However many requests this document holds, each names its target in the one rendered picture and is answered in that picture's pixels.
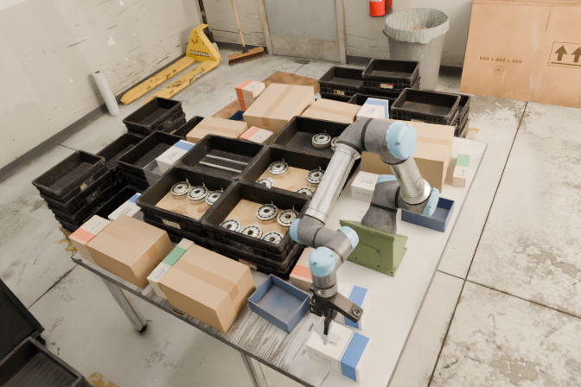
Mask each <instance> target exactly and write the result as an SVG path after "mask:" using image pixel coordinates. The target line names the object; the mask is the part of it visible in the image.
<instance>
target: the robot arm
mask: <svg viewBox="0 0 581 387"><path fill-rule="evenodd" d="M416 139H417V134H416V131H415V129H414V128H413V127H412V126H411V125H409V124H405V123H403V122H394V121H388V120H383V119H377V118H372V117H364V118H361V119H359V120H357V121H355V122H353V123H352V124H350V125H349V126H348V127H347V128H346V129H345V130H344V131H343V132H342V133H341V135H340V136H339V138H338V139H337V141H336V143H335V153H334V154H333V156H332V158H331V160H330V163H329V165H328V167H327V169H326V171H325V173H324V175H323V177H322V179H321V181H320V183H319V185H318V188H317V190H316V192H315V194H314V196H313V198H312V200H311V202H310V204H309V206H308V208H307V210H306V213H305V214H304V216H303V218H302V219H295V220H294V222H292V223H291V225H290V237H291V238H292V239H293V240H295V241H297V242H298V243H300V244H305V245H307V246H309V247H311V248H314V250H313V251H312V252H311V253H310V255H309V269H310V274H311V279H312V284H311V285H310V287H309V289H310V291H312V292H313V296H312V297H311V300H310V302H309V306H310V312H311V313H312V314H315V315H317V316H319V317H322V316H324V317H325V319H324V318H322V319H321V321H320V324H319V325H314V326H313V330H314V332H316V333H317V334H319V335H320V336H321V337H322V338H323V344H324V345H325V346H326V345H327V344H328V343H329V338H330V333H331V329H332V326H333V323H332V322H331V321H332V320H334V319H335V317H336V316H337V314H338V312H339V313H340V314H342V315H344V316H345V317H347V318H348V319H349V320H351V321H352V322H353V323H356V322H358V321H359V320H360V319H361V316H362V314H363V309H362V308H360V307H359V306H357V305H356V304H355V303H353V302H352V301H350V300H349V299H348V298H346V297H345V296H343V295H342V294H340V293H339V292H338V283H337V276H336V271H337V270H338V269H339V268H340V267H341V266H342V264H343V263H344V261H345V260H346V259H347V258H348V256H349V255H350V253H351V252H353V251H354V248H355V246H356V245H357V244H358V242H359V238H358V236H357V234H356V232H355V231H354V230H353V229H351V228H349V227H347V226H342V227H340V228H339V229H337V231H333V230H331V229H329V228H326V227H324V226H325V224H326V222H327V220H328V218H329V215H330V213H331V211H332V209H333V207H334V205H335V202H336V200H337V198H338V196H339V194H340V192H341V190H342V187H343V185H344V183H345V181H346V179H347V178H348V174H349V172H350V170H351V168H352V167H353V164H354V161H355V160H356V159H359V158H360V157H361V154H362V152H364V151H366V152H370V153H375V154H378V155H379V156H380V159H381V160H382V161H383V162H384V163H385V164H387V165H389V166H390V168H391V170H392V172H393V174H394V175H387V174H382V175H380V176H379V177H378V178H377V181H376V183H375V187H374V191H373V196H372V199H371V202H370V206H369V208H368V209H367V212H366V213H365V215H364V216H363V218H362V219H361V225H364V226H367V227H370V228H373V229H375V230H379V231H382V232H388V233H392V234H396V231H397V217H396V215H397V211H398V209H401V210H404V211H407V212H411V213H416V214H419V215H421V216H426V217H430V216H431V215H432V214H433V213H434V211H435V209H436V206H437V202H438V197H439V191H438V190H437V189H436V188H432V187H430V185H429V183H428V182H427V181H426V180H424V179H422V177H421V175H420V173H419V171H418V167H417V165H416V163H415V161H414V159H413V157H412V155H413V154H414V152H415V149H416V147H417V141H416ZM311 307H312V309H313V311H312V310H311ZM314 311H315V312H314Z"/></svg>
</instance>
